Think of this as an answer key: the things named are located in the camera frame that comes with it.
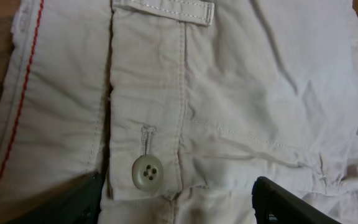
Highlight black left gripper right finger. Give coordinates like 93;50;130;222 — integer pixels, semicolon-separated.
252;176;339;224

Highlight beige cotton shorts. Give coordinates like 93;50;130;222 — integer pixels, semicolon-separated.
0;0;358;223

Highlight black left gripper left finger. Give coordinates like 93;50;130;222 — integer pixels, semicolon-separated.
9;172;104;224

